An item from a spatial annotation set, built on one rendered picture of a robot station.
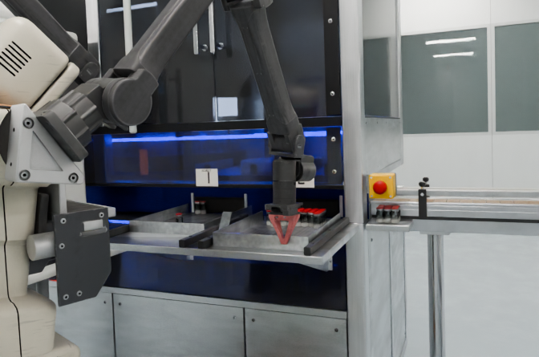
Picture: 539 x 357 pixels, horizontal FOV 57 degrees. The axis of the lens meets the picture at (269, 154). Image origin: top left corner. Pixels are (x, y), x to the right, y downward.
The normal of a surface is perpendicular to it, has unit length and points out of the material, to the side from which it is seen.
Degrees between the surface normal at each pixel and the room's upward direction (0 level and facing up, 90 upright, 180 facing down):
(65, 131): 90
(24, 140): 90
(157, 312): 90
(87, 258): 90
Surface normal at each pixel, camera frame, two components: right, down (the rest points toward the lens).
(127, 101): 0.77, 0.11
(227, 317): -0.37, 0.07
